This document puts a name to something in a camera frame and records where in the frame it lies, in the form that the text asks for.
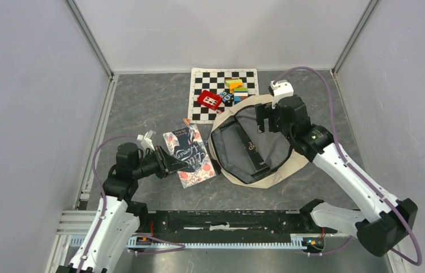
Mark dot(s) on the blue black toy robot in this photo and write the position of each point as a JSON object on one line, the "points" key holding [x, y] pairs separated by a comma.
{"points": [[227, 99]]}

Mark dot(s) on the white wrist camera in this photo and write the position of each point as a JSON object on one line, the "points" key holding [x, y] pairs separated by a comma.
{"points": [[280, 90], [146, 140]]}

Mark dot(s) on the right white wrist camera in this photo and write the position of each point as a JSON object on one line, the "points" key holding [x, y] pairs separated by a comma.
{"points": [[280, 90]]}

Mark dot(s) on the floral pattern book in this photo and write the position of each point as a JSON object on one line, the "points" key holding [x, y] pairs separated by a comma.
{"points": [[187, 145]]}

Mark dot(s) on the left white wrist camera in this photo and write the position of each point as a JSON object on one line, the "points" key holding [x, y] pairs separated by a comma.
{"points": [[146, 140]]}

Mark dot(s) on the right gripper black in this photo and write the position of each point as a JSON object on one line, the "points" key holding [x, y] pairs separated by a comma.
{"points": [[265, 111]]}

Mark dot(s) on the stacked colourful toy blocks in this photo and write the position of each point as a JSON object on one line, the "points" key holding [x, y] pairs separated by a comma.
{"points": [[240, 94]]}

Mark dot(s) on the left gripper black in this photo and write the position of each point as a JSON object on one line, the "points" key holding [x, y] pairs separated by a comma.
{"points": [[166, 163]]}

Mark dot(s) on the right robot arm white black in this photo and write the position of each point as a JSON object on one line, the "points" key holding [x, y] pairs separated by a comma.
{"points": [[381, 221]]}

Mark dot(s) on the aluminium frame post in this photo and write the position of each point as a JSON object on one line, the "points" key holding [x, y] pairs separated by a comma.
{"points": [[355, 35], [89, 37]]}

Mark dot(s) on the aluminium frame post right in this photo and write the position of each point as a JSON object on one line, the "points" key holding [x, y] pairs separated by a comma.
{"points": [[355, 35]]}

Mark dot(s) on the black white chessboard mat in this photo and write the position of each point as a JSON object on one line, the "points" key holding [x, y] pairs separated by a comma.
{"points": [[213, 80]]}

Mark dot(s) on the small orange triangle piece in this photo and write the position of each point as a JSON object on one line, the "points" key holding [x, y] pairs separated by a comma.
{"points": [[187, 121]]}

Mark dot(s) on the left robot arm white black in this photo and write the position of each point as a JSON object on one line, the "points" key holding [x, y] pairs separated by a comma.
{"points": [[118, 216]]}

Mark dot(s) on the cream canvas backpack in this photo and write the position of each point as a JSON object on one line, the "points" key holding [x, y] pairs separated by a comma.
{"points": [[227, 150]]}

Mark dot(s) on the green orange toy block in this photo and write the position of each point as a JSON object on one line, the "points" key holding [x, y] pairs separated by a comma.
{"points": [[233, 83]]}

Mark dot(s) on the aluminium frame post left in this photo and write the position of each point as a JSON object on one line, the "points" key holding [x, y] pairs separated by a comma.
{"points": [[89, 37]]}

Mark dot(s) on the black hardcover book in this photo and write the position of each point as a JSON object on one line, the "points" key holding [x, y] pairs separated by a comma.
{"points": [[260, 166]]}

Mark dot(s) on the red toy brick frame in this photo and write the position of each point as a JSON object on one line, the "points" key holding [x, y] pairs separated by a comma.
{"points": [[210, 100]]}

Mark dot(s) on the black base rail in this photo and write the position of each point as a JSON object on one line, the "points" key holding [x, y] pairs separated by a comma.
{"points": [[227, 229]]}

